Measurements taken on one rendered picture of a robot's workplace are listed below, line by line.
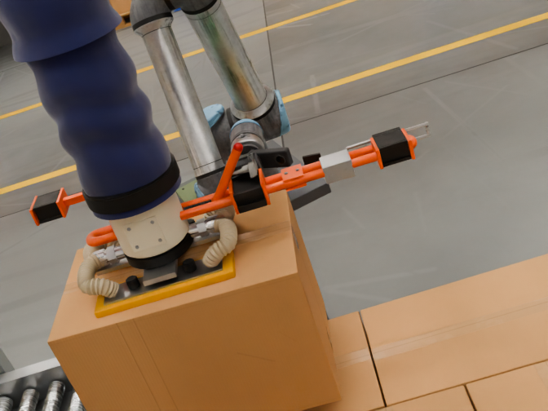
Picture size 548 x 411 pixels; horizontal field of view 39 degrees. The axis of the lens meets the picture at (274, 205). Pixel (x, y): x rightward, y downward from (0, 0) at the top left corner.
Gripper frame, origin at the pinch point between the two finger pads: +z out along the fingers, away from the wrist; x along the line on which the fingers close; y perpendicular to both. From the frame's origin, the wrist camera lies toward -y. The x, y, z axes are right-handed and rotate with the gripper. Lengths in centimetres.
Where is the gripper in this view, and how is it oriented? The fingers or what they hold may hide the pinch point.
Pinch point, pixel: (259, 187)
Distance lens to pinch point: 181.3
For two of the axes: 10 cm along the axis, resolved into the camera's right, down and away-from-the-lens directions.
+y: -9.5, 3.0, 0.9
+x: -3.1, -8.3, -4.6
